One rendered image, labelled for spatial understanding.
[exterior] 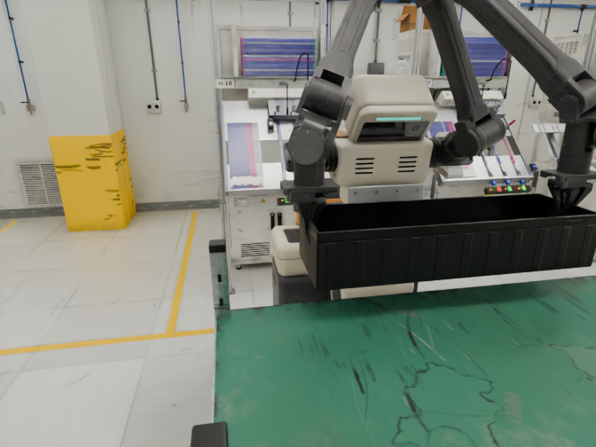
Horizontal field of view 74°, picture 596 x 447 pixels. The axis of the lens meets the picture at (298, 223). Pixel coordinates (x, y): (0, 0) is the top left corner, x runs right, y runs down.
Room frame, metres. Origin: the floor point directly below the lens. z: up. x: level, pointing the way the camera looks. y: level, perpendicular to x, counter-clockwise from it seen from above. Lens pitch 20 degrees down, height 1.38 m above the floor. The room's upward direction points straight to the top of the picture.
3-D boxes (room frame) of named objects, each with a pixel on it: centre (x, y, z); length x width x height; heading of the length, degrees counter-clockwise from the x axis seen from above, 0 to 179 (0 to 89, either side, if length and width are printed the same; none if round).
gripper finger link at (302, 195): (0.71, -0.01, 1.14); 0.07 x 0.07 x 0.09; 10
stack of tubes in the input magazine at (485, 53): (3.19, -1.29, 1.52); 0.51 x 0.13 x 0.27; 100
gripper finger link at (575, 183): (0.81, -0.57, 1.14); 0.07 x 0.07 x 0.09; 10
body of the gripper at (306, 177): (0.71, -0.02, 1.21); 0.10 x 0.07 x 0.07; 100
